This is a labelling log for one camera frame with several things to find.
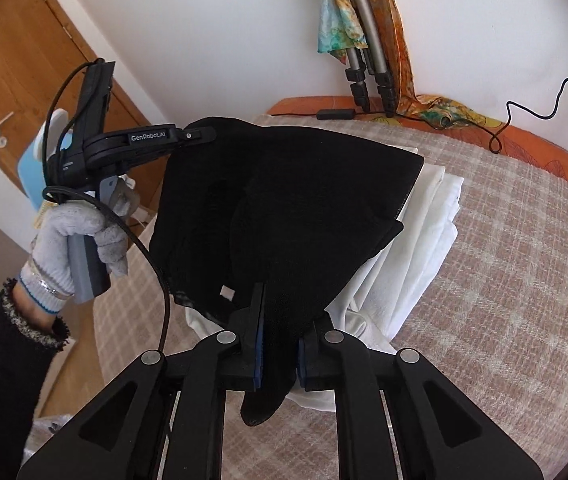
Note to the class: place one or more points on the folded tripod with colourful scarf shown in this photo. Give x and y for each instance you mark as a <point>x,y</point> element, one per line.
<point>339,20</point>

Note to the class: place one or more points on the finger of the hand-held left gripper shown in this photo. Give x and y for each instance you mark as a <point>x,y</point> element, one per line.
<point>154,136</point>

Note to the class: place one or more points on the wooden door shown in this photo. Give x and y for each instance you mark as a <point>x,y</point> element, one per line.
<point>24,60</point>

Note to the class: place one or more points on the white garment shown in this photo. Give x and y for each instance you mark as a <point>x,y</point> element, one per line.
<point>414,250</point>

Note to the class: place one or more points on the person's left hand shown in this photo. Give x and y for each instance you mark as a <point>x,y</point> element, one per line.
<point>71,225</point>

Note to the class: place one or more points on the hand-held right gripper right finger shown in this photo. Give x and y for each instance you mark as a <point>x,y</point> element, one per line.
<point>306,357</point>

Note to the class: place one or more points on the black t-shirt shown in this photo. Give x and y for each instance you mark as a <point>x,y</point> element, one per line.
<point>289,210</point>

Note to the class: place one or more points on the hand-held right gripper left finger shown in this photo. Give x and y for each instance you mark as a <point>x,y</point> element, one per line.
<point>259,342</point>

